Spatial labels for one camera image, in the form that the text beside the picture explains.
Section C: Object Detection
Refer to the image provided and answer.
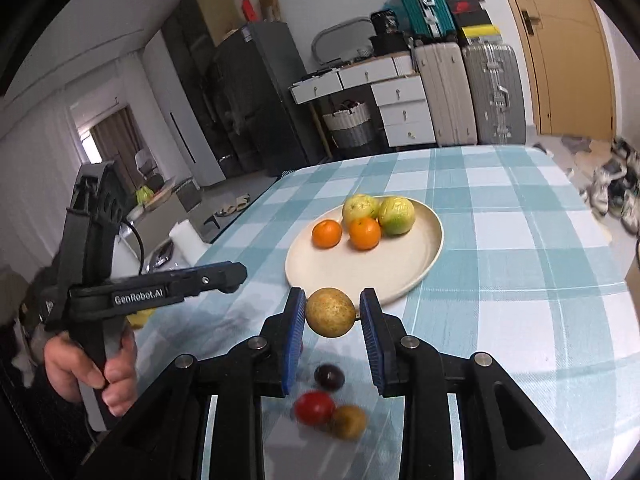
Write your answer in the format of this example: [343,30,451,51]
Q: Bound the brown curtain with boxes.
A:
[90,107,143,191]

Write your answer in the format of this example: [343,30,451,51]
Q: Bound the oval grey mirror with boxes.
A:
[311,16,373,65]

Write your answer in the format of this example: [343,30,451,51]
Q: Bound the woven laundry basket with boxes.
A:
[322,101,375,148]

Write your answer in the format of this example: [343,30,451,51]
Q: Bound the dark glass wardrobe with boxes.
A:
[161,0,241,181]

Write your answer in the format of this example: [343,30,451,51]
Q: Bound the teal suitcase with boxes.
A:
[387,0,457,41]

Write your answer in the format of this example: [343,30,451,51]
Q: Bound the pile of loose shoes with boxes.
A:
[580,137,640,236]

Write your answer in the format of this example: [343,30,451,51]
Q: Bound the dark grey refrigerator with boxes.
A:
[215,21,326,178]

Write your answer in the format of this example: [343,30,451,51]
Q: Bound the yellow green guava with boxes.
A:
[342,194,382,226]
[377,196,416,236]

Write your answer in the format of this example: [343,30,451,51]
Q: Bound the black cable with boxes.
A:
[119,222,147,277]

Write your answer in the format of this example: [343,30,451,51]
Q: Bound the white wardrobe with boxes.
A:
[142,30,226,188]

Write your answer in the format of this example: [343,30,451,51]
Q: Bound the tan wooden door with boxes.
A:
[490,0,616,142]

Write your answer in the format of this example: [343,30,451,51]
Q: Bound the white paper towel roll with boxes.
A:
[169,218,206,263]

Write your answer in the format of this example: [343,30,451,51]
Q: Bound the silver suitcase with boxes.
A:
[461,42,527,146]

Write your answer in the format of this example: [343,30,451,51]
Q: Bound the cream round plate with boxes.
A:
[285,195,444,306]

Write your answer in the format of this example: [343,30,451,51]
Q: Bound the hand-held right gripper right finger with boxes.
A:
[359,287,591,480]

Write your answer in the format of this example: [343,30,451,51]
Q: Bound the beige suitcase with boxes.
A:
[414,42,478,148]

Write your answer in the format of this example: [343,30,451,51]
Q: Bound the black storage box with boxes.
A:
[368,31,412,57]

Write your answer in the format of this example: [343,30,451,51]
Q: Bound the small brown pear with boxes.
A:
[330,405,369,441]
[305,287,357,338]

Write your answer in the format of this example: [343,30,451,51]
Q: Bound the white drawer desk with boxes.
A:
[290,54,437,148]

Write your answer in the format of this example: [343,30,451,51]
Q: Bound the white office chair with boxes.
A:
[134,150,165,188]

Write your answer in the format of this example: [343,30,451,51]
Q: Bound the yellow shoe box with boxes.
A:
[459,25,502,46]

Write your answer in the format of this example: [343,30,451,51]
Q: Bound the black bucket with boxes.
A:
[371,10,401,36]

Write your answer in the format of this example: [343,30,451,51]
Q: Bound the tall black shoe box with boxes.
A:
[452,10,493,28]

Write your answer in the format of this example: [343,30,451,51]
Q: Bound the dark plum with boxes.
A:
[314,364,345,391]

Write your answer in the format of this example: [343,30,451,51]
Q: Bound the person's left hand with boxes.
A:
[44,327,139,417]

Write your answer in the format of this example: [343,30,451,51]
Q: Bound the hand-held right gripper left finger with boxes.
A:
[75,287,307,480]

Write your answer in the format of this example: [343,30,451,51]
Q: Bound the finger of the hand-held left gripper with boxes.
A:
[181,261,248,305]
[135,266,206,287]

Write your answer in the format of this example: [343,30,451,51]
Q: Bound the red tomato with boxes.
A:
[294,391,336,426]

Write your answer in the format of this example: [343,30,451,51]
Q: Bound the teal checked tablecloth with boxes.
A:
[120,144,640,480]

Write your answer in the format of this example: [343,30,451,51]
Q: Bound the orange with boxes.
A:
[312,219,343,249]
[348,217,382,251]

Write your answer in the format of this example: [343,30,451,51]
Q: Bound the tall cardboard sheet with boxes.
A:
[192,0,241,47]

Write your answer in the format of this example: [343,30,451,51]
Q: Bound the grey door mat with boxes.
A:
[560,134,608,161]

